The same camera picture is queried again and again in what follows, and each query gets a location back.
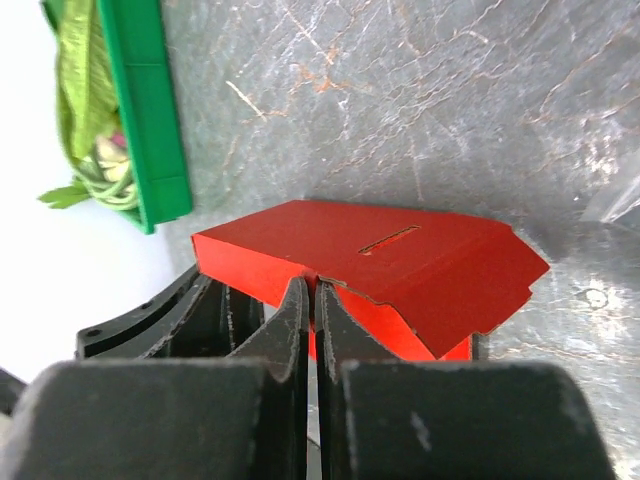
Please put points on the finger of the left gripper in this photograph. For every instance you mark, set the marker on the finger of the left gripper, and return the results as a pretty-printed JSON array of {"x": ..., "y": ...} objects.
[
  {"x": 212, "y": 321},
  {"x": 143, "y": 331}
]

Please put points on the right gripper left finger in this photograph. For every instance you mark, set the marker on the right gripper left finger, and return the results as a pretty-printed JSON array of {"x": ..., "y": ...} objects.
[{"x": 281, "y": 347}]

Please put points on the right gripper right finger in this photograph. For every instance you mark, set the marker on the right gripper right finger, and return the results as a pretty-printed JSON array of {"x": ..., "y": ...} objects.
[{"x": 339, "y": 338}]

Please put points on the red paper box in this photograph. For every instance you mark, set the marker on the red paper box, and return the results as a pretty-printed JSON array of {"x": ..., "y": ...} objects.
[{"x": 421, "y": 283}]

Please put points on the green long beans bundle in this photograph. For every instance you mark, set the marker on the green long beans bundle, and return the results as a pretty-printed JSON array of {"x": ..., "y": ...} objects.
[{"x": 120, "y": 195}]

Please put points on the green leaf outside tray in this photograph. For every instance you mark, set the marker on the green leaf outside tray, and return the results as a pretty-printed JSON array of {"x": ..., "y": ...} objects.
[{"x": 65, "y": 197}]

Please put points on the green leafy vegetable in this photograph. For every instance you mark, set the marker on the green leafy vegetable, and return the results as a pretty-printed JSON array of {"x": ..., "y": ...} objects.
[{"x": 86, "y": 97}]

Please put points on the green plastic tray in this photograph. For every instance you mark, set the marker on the green plastic tray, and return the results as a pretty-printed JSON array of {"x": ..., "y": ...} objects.
[{"x": 147, "y": 122}]

